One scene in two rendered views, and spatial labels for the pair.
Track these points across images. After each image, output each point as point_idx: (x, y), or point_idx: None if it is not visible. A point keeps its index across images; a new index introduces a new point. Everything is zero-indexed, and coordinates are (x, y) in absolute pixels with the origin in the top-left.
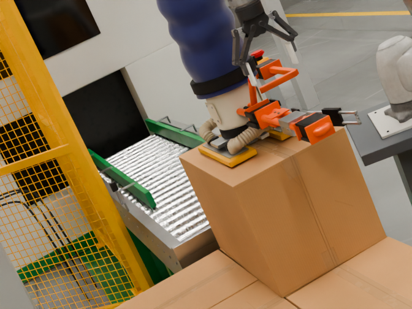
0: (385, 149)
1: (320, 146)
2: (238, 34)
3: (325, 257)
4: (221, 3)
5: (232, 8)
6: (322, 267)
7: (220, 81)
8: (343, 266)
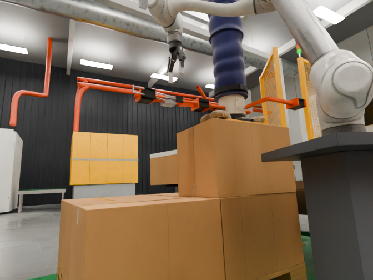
0: (269, 153)
1: (202, 125)
2: (169, 59)
3: (193, 188)
4: (224, 55)
5: None
6: (191, 192)
7: (213, 93)
8: (194, 197)
